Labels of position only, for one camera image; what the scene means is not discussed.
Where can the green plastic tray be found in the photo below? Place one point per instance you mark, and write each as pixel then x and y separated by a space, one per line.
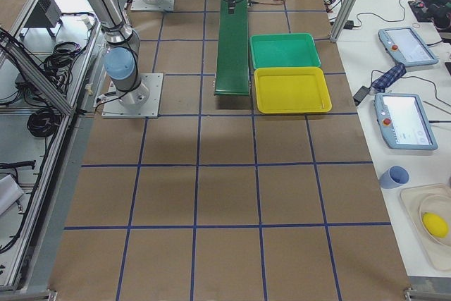
pixel 284 50

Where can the green conveyor belt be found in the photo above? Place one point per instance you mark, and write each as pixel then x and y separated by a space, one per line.
pixel 232 65

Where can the yellow plastic tray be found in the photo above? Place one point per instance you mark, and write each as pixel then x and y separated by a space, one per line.
pixel 291 90

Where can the black power adapter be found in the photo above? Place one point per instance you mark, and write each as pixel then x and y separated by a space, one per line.
pixel 360 95

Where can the blue checkered cloth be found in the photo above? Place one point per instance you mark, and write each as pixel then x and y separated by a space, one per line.
pixel 388 78

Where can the teach pendant far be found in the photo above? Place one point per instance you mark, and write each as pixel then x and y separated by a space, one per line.
pixel 405 46

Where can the teach pendant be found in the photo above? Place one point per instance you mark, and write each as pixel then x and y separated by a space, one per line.
pixel 405 46
pixel 403 122

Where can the teach pendant near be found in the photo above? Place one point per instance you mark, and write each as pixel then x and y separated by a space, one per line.
pixel 403 122

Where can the blue plastic cup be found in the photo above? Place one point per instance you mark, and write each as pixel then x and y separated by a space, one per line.
pixel 394 177

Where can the beige tray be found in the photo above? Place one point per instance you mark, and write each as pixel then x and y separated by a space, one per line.
pixel 438 255

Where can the yellow lemon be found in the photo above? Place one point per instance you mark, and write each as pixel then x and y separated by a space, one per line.
pixel 435 225

